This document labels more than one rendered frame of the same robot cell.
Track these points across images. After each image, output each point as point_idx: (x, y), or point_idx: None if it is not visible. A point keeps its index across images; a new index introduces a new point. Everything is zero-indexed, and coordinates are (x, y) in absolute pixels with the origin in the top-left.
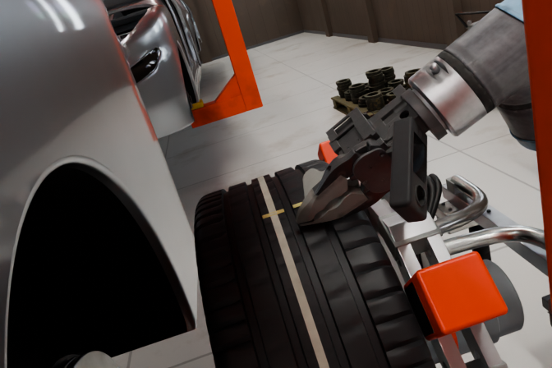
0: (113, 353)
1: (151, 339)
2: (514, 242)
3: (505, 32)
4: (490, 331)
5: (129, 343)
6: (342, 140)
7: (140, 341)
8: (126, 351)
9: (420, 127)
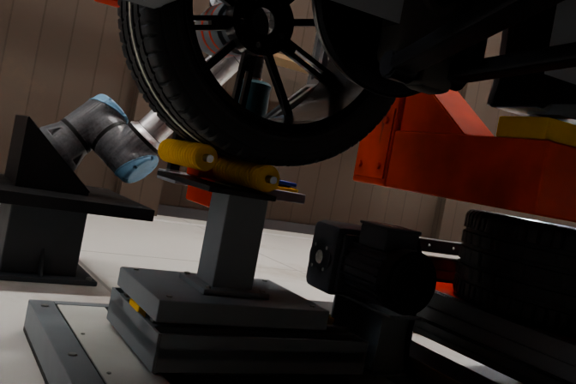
0: None
1: None
2: None
3: None
4: None
5: None
6: None
7: None
8: None
9: None
